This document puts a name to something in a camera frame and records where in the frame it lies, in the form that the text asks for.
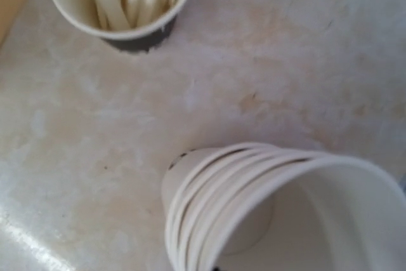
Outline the stack of white cups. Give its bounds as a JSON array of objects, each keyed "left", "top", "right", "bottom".
[{"left": 161, "top": 142, "right": 405, "bottom": 270}]

